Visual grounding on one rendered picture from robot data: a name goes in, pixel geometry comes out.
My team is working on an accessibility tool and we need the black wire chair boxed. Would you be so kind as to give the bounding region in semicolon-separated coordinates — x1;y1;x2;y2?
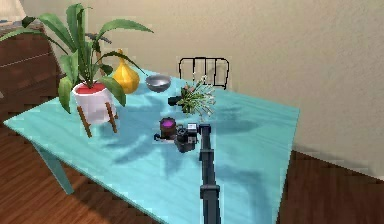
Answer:
177;56;231;91

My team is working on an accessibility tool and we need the grey metal bowl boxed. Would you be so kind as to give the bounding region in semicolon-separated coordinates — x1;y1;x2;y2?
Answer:
144;74;173;94

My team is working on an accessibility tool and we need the green plant in white pot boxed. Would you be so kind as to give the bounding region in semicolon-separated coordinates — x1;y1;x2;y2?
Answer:
0;2;155;139

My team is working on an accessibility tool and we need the dark cup with purple inside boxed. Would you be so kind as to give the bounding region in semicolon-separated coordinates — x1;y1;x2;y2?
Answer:
159;116;178;141

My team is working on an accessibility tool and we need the yellow gourd vase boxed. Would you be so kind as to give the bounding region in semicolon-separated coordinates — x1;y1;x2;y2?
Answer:
111;48;141;95

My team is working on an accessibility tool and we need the teal wooden table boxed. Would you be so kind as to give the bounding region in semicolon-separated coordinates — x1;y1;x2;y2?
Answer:
2;68;301;224

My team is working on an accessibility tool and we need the brown wooden dresser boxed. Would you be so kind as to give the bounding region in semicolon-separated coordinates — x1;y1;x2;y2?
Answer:
0;21;68;116

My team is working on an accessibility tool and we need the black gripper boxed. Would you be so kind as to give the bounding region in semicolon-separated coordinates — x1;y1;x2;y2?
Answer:
153;125;198;154

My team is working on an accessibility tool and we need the small flowering plant black pot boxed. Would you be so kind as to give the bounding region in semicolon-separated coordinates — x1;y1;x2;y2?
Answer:
167;75;217;118

